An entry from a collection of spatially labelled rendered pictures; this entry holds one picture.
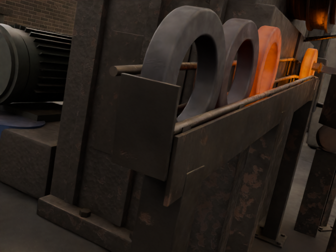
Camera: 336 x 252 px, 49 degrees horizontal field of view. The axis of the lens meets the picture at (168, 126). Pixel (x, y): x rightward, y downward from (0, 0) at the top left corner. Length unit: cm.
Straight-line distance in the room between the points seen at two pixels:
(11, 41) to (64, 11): 728
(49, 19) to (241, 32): 821
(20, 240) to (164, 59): 106
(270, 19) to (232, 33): 51
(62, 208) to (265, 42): 97
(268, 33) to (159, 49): 41
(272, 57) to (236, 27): 29
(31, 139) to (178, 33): 127
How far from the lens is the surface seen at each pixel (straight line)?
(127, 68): 45
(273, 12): 110
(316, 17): 147
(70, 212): 142
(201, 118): 47
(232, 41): 59
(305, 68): 147
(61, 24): 902
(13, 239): 138
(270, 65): 90
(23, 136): 166
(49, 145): 156
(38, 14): 854
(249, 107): 65
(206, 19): 47
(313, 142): 434
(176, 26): 42
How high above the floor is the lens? 68
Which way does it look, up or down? 11 degrees down
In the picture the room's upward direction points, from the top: 11 degrees clockwise
